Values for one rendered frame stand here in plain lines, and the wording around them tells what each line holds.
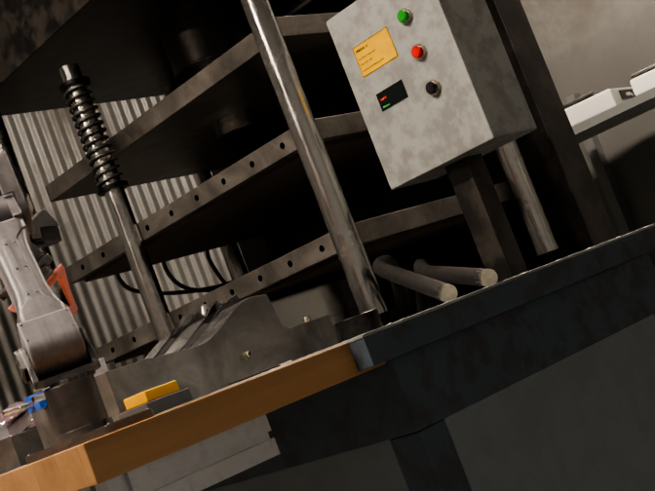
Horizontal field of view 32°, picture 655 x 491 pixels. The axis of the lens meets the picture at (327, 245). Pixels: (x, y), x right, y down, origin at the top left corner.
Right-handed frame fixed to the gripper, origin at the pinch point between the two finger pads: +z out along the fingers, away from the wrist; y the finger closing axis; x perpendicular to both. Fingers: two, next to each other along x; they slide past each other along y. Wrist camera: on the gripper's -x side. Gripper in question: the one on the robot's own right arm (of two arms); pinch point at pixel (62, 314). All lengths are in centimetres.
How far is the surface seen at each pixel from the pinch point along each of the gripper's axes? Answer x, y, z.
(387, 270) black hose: -44, -18, 38
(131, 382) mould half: 5.4, -8.7, 13.7
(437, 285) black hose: -27, -42, 36
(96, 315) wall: -131, 203, 51
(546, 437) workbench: 5, -69, 45
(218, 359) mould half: -9.6, -8.7, 23.8
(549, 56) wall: -287, 77, 100
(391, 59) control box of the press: -89, -15, 16
